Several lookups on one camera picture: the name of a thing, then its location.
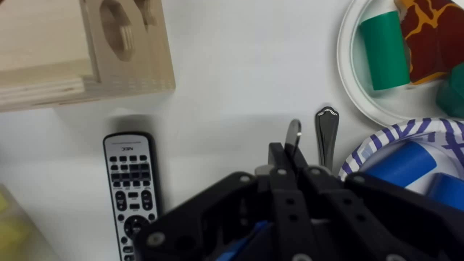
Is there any light wooden box with cutouts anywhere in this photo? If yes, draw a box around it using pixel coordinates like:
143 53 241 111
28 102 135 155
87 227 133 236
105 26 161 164
0 0 177 113

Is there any metal spoon with ornate handle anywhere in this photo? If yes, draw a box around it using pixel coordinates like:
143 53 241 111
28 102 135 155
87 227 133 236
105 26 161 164
315 106 340 171

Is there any blue cylinder block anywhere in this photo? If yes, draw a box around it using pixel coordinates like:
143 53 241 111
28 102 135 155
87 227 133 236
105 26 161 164
364 141 438 188

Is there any red orange patterned toy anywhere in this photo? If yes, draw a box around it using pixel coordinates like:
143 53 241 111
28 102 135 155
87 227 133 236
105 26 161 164
394 0 464 85

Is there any blue plastic piece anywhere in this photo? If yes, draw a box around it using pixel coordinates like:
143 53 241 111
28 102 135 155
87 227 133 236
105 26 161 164
216 220 272 261

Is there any blue patterned paper bowl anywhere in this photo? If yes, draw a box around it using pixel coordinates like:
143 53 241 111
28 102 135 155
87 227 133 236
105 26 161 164
338 117 464 212

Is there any silver black remote control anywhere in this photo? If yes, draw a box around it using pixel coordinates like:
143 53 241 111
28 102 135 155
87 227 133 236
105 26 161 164
103 132 160 261

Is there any metal utensil with rounded handle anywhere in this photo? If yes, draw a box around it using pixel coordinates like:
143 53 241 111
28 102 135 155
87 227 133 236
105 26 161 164
284 119 302 157

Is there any translucent yellowish container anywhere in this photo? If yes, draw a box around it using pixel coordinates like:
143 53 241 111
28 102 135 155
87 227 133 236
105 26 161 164
0 183 58 261

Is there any white plate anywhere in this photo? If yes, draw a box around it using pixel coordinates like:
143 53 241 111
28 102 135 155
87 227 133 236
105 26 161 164
336 0 464 128

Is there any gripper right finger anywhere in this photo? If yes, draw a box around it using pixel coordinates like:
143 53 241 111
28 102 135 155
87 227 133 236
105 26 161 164
289 145 464 261

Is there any teal green block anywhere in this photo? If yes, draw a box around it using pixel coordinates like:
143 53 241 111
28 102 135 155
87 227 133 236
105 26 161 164
435 62 464 119

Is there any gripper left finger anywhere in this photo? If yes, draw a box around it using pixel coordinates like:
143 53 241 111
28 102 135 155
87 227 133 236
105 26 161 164
135 142 320 261

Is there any green cylinder block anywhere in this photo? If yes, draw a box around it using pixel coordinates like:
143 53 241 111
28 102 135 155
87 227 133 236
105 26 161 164
359 10 411 91

